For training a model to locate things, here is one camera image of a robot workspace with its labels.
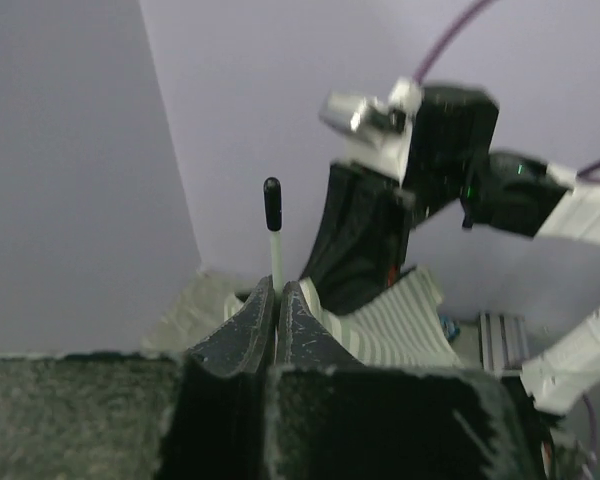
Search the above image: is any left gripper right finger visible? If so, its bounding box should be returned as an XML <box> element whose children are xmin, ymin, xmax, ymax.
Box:
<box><xmin>267</xmin><ymin>282</ymin><xmax>535</xmax><ymax>479</ymax></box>

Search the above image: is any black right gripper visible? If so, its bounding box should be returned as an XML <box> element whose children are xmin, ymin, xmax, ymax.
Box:
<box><xmin>301</xmin><ymin>85</ymin><xmax>499</xmax><ymax>315</ymax></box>

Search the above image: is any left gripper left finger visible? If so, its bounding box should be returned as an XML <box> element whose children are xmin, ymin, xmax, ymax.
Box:
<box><xmin>0</xmin><ymin>278</ymin><xmax>275</xmax><ymax>479</ymax></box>

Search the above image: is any white tent pole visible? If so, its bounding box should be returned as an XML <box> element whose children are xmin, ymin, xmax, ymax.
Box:
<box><xmin>263</xmin><ymin>177</ymin><xmax>284</xmax><ymax>296</ymax></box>

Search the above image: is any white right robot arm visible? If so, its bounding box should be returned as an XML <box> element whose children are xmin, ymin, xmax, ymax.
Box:
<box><xmin>301</xmin><ymin>80</ymin><xmax>600</xmax><ymax>416</ymax></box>

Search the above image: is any blue owl tag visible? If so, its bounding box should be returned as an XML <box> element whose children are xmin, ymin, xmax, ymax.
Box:
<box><xmin>439</xmin><ymin>316</ymin><xmax>460</xmax><ymax>343</ymax></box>

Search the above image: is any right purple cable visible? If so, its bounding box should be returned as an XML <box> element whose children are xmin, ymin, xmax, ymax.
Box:
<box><xmin>412</xmin><ymin>0</ymin><xmax>600</xmax><ymax>186</ymax></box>

